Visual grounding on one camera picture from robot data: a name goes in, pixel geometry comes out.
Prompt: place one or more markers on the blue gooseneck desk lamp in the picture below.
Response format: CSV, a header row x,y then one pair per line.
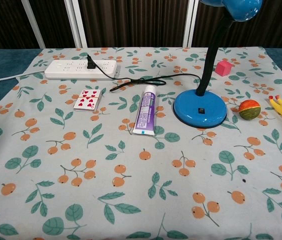
x,y
201,107

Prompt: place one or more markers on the purple white toothpaste tube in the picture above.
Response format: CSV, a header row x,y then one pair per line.
x,y
144,112

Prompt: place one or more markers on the deck of playing cards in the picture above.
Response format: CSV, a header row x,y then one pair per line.
x,y
88,100

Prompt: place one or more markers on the floral orange leaf tablecloth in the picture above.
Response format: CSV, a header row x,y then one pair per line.
x,y
131,200

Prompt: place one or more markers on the white power strip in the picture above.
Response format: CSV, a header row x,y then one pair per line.
x,y
63,70

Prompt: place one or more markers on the pink cube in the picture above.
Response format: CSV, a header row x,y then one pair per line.
x,y
223,68

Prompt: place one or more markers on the dark pleated curtain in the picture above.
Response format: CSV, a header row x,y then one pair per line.
x,y
136,22

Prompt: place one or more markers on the orange green striped ball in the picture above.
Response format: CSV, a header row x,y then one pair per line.
x,y
249,110

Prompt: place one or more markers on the white metal frame post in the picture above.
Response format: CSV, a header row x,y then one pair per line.
x,y
32,23
77,23
190,23

